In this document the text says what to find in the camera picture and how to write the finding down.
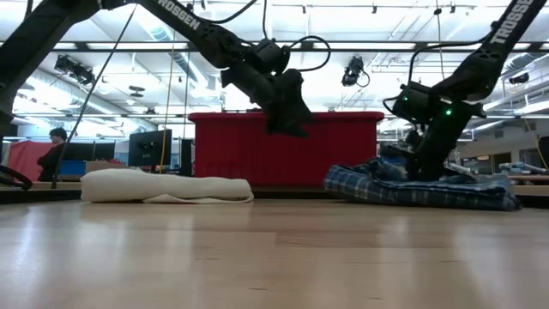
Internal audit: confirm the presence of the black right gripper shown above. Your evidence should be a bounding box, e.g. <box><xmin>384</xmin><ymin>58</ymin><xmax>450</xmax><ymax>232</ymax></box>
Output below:
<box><xmin>406</xmin><ymin>102</ymin><xmax>486</xmax><ymax>182</ymax></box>

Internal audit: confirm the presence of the blue plaid garment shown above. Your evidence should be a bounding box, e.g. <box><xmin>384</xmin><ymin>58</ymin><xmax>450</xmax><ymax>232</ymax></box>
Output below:
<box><xmin>323</xmin><ymin>156</ymin><xmax>523</xmax><ymax>212</ymax></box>

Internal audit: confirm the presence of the dark grey garment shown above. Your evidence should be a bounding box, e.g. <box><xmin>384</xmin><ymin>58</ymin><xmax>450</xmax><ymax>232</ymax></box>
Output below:
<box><xmin>264</xmin><ymin>67</ymin><xmax>315</xmax><ymax>139</ymax></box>

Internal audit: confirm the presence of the red plastic laundry basket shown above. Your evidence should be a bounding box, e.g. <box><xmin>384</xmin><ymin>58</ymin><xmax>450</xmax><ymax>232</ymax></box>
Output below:
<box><xmin>187</xmin><ymin>110</ymin><xmax>386</xmax><ymax>188</ymax></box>

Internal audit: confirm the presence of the black computer tower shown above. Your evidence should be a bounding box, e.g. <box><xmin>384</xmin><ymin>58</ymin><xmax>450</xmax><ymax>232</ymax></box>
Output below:
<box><xmin>179</xmin><ymin>137</ymin><xmax>194</xmax><ymax>177</ymax></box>

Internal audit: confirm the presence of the black computer monitor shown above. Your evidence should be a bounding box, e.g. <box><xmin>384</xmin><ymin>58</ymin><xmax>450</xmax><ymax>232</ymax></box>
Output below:
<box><xmin>127</xmin><ymin>128</ymin><xmax>173</xmax><ymax>168</ymax></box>

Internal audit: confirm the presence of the white folded garment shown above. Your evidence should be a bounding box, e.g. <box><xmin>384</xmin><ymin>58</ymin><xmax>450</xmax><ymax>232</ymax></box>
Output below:
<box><xmin>80</xmin><ymin>167</ymin><xmax>255</xmax><ymax>205</ymax></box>

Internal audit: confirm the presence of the black ceiling spotlight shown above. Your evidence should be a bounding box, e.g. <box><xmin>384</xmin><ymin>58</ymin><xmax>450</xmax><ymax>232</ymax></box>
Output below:
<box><xmin>54</xmin><ymin>54</ymin><xmax>96</xmax><ymax>86</ymax></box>

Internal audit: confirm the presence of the tan wooden side table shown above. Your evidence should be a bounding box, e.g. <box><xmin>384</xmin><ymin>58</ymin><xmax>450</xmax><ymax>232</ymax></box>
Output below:
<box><xmin>0</xmin><ymin>180</ymin><xmax>549</xmax><ymax>198</ymax></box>

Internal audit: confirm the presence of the person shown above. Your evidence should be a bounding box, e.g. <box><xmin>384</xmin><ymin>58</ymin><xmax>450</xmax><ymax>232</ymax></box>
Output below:
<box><xmin>36</xmin><ymin>127</ymin><xmax>69</xmax><ymax>183</ymax></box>

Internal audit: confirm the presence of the red partition board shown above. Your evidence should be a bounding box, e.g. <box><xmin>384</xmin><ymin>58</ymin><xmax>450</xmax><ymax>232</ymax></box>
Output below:
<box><xmin>7</xmin><ymin>140</ymin><xmax>55</xmax><ymax>181</ymax></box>

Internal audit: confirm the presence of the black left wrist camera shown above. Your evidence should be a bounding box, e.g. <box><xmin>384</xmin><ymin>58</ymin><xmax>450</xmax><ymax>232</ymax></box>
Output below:
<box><xmin>247</xmin><ymin>37</ymin><xmax>292</xmax><ymax>75</ymax></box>

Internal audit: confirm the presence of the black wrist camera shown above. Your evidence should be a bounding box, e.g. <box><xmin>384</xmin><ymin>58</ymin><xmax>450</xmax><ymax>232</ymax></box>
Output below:
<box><xmin>392</xmin><ymin>81</ymin><xmax>445</xmax><ymax>126</ymax></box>
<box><xmin>247</xmin><ymin>37</ymin><xmax>292</xmax><ymax>75</ymax></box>

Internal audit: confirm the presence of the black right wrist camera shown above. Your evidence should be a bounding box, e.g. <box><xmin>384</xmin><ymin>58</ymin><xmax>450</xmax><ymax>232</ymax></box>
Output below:
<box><xmin>392</xmin><ymin>81</ymin><xmax>445</xmax><ymax>126</ymax></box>

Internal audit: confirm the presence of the black overhead camera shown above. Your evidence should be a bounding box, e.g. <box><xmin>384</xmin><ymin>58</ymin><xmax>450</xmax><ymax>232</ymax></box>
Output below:
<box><xmin>341</xmin><ymin>55</ymin><xmax>371</xmax><ymax>88</ymax></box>

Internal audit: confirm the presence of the black aluminium table frame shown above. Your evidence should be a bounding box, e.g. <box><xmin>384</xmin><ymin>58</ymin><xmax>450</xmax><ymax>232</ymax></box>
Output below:
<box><xmin>0</xmin><ymin>187</ymin><xmax>549</xmax><ymax>210</ymax></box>

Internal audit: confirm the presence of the long black cable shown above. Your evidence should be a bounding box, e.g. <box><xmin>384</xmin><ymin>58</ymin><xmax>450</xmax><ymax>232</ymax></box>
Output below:
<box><xmin>50</xmin><ymin>3</ymin><xmax>139</xmax><ymax>190</ymax></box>

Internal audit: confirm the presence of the black curved hose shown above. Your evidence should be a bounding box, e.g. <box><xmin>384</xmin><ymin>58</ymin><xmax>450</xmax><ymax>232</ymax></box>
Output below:
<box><xmin>0</xmin><ymin>165</ymin><xmax>34</xmax><ymax>191</ymax></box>

